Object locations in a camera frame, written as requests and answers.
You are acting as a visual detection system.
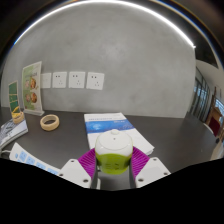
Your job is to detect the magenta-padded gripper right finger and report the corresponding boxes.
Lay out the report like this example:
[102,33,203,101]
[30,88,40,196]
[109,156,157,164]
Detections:
[128,146,172,189]

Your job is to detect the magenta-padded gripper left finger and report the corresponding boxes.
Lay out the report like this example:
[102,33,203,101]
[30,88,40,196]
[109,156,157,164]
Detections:
[58,147,101,190]

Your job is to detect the green and white charger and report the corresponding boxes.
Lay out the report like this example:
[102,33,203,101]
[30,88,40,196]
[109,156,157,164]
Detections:
[94,129,134,175]

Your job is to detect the white power strip blue sockets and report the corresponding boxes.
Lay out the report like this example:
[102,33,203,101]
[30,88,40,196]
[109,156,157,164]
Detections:
[9,142,62,176]

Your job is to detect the beige tape roll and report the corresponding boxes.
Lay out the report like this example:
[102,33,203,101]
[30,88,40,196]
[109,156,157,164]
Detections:
[39,114,61,132]

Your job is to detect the white booklet with blue band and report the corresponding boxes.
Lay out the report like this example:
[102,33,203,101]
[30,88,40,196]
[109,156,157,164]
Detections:
[83,112,155,156]

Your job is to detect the black-framed glass partition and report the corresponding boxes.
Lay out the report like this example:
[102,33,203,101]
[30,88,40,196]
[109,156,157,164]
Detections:
[189,65,224,143]

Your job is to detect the large acrylic sign green poster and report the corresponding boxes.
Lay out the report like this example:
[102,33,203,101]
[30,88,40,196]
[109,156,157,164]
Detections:
[21,60,45,117]

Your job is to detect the long ceiling light strip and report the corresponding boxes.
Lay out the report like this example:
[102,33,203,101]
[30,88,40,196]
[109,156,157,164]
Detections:
[13,0,198,48]

